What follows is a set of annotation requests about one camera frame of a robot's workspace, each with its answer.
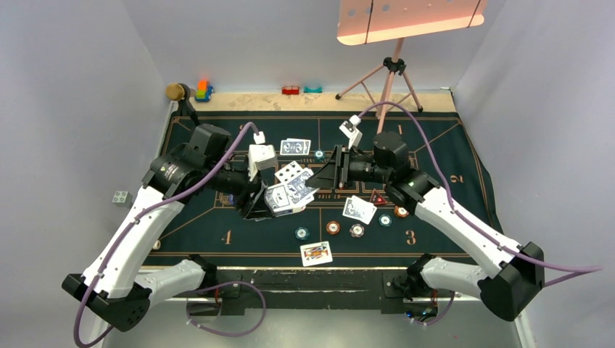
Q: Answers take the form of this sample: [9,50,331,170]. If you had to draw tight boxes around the grey toy brick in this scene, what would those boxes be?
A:
[112,191,133,208]

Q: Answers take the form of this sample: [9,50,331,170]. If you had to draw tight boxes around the black microphone stand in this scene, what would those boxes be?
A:
[171,99,201,128]

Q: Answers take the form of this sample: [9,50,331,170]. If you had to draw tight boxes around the face-down cards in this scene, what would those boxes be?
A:
[279,138,311,156]

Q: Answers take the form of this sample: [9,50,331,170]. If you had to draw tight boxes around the card of deck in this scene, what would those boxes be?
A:
[286,168,318,205]

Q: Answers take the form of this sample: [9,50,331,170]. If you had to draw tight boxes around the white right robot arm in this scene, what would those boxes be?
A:
[307,132,545,321]

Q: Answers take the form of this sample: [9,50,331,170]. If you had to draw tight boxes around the red toy block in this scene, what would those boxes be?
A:
[281,85,300,95]

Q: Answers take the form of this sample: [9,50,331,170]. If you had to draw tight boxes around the face-up spades card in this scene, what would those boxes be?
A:
[274,161,305,184]

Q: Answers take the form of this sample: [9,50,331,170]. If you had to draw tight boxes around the teal toy block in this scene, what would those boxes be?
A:
[303,86,323,94]

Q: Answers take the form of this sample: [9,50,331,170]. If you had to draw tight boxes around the orange poker chip stack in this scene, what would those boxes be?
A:
[326,220,341,235]

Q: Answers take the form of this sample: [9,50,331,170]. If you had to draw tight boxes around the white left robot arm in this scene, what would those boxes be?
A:
[62,122,276,332]

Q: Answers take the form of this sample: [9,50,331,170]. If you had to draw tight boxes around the green poker chip stack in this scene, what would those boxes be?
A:
[294,227,310,241]

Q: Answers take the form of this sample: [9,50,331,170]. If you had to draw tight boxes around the red triangle marker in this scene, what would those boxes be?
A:
[368,189,388,206]

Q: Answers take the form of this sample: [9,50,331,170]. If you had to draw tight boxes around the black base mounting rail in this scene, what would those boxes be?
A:
[170,267,455,318]

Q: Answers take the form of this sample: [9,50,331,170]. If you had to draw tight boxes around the face-down card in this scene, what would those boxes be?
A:
[342,196,377,225]

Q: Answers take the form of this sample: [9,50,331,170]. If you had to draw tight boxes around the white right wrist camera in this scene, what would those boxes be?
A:
[339,115,363,149]

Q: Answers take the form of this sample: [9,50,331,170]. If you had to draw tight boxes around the colourful toy block stack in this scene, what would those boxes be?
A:
[194,80,214,102]

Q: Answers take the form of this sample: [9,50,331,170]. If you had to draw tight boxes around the blue playing card deck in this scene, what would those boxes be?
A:
[265,183,305,217]

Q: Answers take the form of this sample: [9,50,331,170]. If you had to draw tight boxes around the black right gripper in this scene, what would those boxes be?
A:
[306,144,392,189]

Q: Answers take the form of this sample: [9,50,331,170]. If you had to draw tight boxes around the pink white poker chip stack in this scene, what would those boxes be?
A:
[350,224,365,238]

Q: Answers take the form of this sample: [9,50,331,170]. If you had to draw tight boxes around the pink tripod stand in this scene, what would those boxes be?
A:
[335,38,424,133]

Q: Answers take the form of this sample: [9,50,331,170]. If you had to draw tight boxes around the face-up king card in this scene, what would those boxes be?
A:
[300,241,333,267]

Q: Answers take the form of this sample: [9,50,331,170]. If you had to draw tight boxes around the green poker table mat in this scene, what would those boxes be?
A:
[144,111,502,268]

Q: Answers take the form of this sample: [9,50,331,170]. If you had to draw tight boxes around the pink perforated board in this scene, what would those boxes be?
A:
[337,0,487,46]

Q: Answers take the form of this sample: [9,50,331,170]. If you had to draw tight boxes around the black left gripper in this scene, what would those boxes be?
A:
[204,160,276,218]

